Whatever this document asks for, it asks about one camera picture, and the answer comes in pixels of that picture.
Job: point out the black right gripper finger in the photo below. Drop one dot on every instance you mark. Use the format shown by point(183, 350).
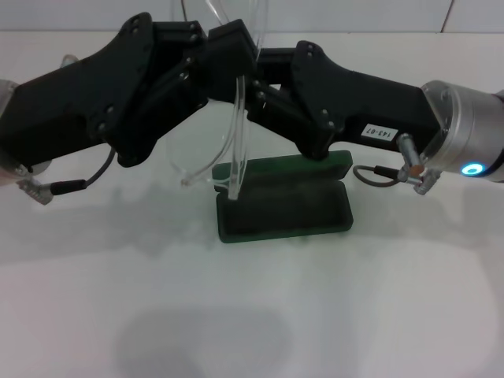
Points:
point(283, 106)
point(275, 63)

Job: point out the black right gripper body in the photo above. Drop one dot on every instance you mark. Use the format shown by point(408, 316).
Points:
point(374, 106)

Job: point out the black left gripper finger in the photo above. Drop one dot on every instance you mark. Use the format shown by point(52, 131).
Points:
point(228, 43)
point(220, 80)

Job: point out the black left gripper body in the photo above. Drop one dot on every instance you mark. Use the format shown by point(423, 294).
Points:
point(78, 106)

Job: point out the clear plastic glasses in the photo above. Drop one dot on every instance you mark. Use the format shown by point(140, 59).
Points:
point(238, 138)

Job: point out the green glasses case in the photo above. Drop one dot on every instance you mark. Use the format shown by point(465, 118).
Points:
point(283, 212)

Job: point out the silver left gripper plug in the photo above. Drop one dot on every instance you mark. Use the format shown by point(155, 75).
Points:
point(69, 60)

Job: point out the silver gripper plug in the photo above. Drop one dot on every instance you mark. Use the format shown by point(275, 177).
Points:
point(69, 60)
point(411, 151)

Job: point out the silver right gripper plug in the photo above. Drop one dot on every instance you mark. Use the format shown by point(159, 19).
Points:
point(411, 151)

